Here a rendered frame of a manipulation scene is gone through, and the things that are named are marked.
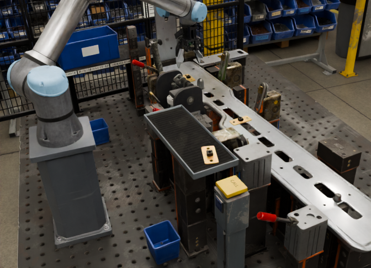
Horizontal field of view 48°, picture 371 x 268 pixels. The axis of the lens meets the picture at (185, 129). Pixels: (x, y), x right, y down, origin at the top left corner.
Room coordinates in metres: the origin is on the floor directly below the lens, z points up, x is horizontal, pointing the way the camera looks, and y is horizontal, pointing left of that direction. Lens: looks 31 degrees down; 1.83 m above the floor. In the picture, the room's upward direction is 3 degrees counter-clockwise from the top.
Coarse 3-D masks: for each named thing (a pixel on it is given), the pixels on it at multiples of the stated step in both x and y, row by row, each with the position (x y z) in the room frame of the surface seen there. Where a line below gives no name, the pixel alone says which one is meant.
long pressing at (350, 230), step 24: (192, 72) 1.90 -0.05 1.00; (216, 96) 1.63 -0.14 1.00; (264, 120) 1.41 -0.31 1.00; (288, 144) 1.23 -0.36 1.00; (288, 168) 1.09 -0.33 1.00; (312, 168) 1.08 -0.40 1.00; (288, 192) 0.99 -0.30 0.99; (312, 192) 0.97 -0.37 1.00; (336, 192) 0.96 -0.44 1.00; (360, 192) 0.96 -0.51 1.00; (336, 216) 0.86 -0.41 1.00; (360, 240) 0.77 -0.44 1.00
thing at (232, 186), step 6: (222, 180) 0.85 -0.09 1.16; (228, 180) 0.85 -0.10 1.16; (234, 180) 0.84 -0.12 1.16; (240, 180) 0.84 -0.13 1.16; (222, 186) 0.82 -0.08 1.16; (228, 186) 0.82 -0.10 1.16; (234, 186) 0.82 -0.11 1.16; (240, 186) 0.82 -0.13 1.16; (246, 186) 0.82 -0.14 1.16; (222, 192) 0.81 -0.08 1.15; (228, 192) 0.80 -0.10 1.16; (234, 192) 0.80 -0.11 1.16; (240, 192) 0.80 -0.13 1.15
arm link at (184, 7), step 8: (144, 0) 1.48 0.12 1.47; (152, 0) 1.49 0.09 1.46; (160, 0) 1.50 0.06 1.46; (168, 0) 1.53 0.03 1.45; (176, 0) 1.55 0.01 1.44; (184, 0) 1.59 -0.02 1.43; (192, 0) 1.64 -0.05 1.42; (168, 8) 1.54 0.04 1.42; (176, 8) 1.56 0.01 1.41; (184, 8) 1.58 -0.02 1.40; (192, 8) 1.61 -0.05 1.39; (200, 8) 1.61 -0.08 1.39; (184, 16) 1.60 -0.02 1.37; (192, 16) 1.60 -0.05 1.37; (200, 16) 1.61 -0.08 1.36
